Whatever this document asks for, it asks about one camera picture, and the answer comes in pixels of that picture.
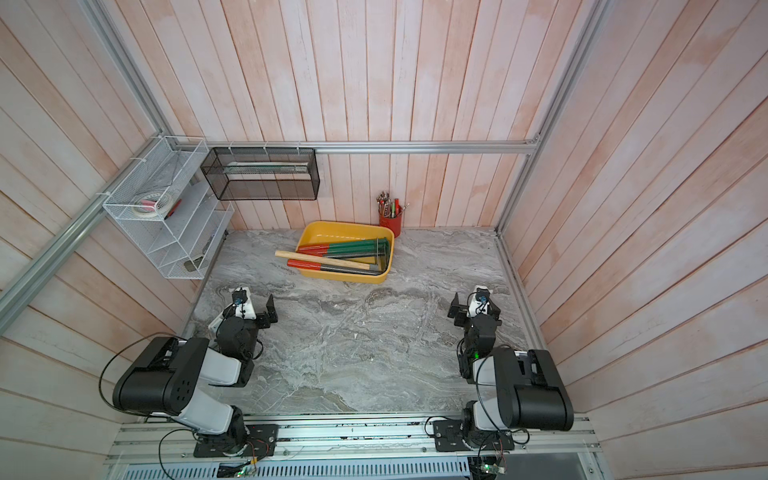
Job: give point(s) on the white wire wall shelf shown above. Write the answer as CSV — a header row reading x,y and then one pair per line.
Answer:
x,y
182,245

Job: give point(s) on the yellow plastic storage box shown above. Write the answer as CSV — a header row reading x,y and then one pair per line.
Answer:
x,y
330,232

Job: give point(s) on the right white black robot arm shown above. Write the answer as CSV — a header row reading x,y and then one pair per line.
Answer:
x,y
516,390

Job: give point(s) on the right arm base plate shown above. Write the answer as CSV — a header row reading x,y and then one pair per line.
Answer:
x,y
451,436

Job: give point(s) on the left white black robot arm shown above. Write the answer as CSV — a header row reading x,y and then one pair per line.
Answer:
x,y
164,379

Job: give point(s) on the black mesh wall basket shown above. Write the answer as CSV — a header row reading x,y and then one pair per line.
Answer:
x,y
262,173

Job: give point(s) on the red pen holder cup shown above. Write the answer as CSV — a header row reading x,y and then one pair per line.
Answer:
x,y
392,223

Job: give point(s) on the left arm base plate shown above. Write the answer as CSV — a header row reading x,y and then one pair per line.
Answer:
x,y
252,440

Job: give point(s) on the tape roll on shelf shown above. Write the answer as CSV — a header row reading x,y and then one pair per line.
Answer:
x,y
155,204

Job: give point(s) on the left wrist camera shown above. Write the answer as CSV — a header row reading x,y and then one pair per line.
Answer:
x,y
242,304

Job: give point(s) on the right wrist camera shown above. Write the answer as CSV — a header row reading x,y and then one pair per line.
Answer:
x,y
478,301

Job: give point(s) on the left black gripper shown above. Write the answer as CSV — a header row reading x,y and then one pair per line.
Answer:
x,y
262,317

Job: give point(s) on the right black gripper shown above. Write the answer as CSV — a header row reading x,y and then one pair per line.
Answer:
x,y
457,308

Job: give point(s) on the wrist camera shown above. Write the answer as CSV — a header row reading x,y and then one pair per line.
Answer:
x,y
242,304
478,301

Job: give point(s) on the green hoe red grip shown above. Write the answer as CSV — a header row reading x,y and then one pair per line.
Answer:
x,y
346,250
358,245

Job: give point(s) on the pens in red cup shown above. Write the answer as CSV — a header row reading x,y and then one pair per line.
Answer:
x,y
389,207

